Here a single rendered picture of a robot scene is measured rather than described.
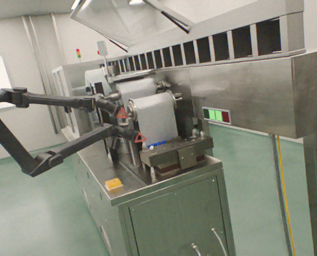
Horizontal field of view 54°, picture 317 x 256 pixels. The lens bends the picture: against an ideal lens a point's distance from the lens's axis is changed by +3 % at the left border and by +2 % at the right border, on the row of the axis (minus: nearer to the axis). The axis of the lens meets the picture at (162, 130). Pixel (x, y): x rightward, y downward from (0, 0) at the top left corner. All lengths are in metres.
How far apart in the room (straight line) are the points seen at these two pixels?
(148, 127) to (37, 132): 5.65
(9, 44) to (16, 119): 1.52
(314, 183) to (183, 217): 0.69
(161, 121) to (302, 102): 0.87
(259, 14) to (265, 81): 0.25
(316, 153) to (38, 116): 6.41
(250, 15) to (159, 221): 1.08
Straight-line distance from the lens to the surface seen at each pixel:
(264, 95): 1.29
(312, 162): 1.45
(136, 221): 1.64
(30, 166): 1.43
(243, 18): 1.35
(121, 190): 1.62
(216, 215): 1.86
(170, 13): 1.72
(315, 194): 1.51
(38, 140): 7.34
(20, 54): 7.25
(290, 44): 1.19
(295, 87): 1.20
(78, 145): 1.55
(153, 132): 1.81
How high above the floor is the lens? 1.51
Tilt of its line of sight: 13 degrees down
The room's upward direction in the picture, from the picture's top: 10 degrees counter-clockwise
